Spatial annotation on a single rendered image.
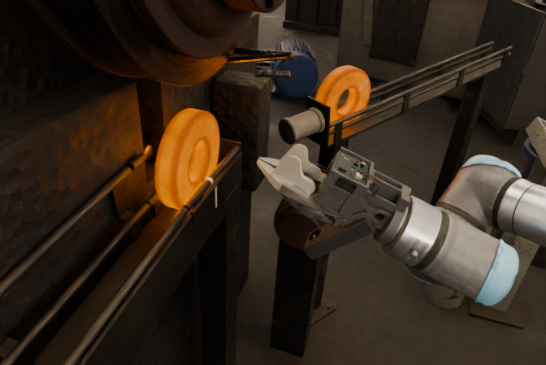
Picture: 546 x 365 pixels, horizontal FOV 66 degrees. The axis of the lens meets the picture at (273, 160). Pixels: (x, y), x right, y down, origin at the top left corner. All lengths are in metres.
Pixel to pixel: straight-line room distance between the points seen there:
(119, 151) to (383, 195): 0.36
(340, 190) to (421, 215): 0.11
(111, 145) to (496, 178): 0.58
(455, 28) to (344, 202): 2.64
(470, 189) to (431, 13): 2.48
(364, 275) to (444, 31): 2.03
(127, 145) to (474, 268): 0.49
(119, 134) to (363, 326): 1.03
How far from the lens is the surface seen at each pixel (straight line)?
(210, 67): 0.58
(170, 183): 0.60
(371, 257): 1.64
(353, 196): 0.56
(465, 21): 3.13
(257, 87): 0.79
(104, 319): 0.50
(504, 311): 1.63
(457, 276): 0.62
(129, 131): 0.61
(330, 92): 0.95
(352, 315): 1.43
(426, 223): 0.59
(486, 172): 0.77
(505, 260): 0.64
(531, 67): 2.58
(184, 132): 0.60
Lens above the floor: 1.07
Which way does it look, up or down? 30 degrees down
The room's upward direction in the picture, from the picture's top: 4 degrees clockwise
